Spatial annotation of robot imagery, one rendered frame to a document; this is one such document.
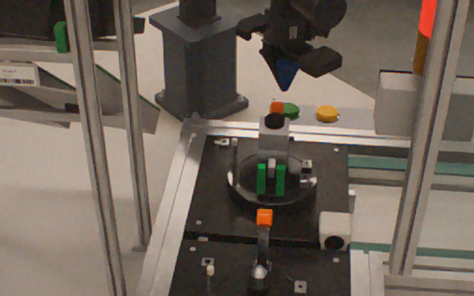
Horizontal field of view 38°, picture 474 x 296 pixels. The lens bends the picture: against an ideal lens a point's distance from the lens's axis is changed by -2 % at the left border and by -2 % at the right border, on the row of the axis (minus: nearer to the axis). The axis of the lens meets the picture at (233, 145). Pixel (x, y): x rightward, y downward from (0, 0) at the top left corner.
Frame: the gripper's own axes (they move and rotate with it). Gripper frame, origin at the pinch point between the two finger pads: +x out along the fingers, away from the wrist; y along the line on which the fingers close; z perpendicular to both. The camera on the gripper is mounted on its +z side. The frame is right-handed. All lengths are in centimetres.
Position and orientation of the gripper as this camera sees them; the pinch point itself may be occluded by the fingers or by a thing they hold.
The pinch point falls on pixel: (285, 72)
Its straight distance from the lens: 114.0
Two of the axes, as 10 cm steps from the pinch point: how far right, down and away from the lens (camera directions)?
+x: -0.1, 8.1, 5.9
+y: -6.5, -4.5, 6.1
